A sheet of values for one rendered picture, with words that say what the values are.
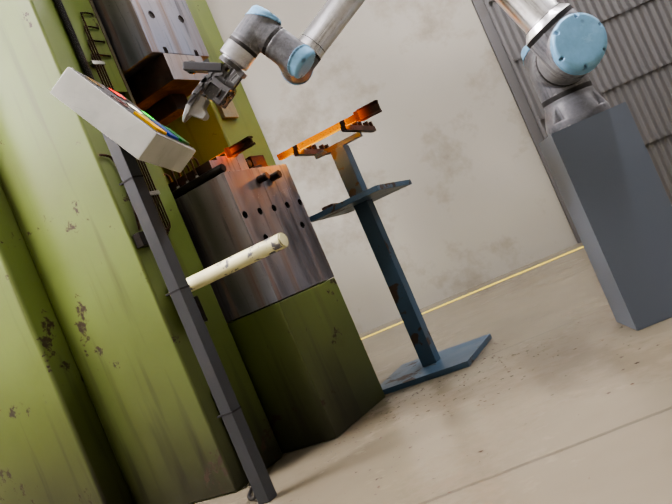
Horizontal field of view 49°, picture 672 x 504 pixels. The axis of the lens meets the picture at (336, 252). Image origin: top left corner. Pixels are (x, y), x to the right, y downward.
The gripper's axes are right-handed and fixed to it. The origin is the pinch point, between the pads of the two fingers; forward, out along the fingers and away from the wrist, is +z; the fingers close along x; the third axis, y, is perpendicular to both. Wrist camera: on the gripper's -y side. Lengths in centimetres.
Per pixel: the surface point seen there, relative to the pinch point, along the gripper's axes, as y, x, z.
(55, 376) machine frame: 7, 23, 91
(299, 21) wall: -88, 335, -93
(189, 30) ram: -35, 53, -23
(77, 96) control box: -15.1, -27.0, 10.5
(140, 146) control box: 5.0, -27.0, 10.9
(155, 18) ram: -41, 39, -19
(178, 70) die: -24.2, 39.1, -9.8
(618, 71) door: 117, 325, -192
